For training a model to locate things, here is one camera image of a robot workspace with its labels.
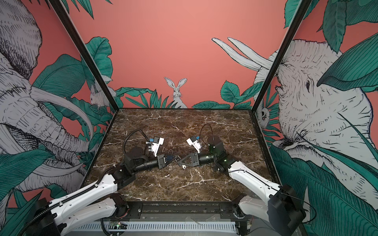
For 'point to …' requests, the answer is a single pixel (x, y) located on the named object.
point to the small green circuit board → (118, 225)
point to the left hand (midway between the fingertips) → (178, 158)
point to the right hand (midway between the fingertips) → (181, 163)
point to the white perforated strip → (159, 226)
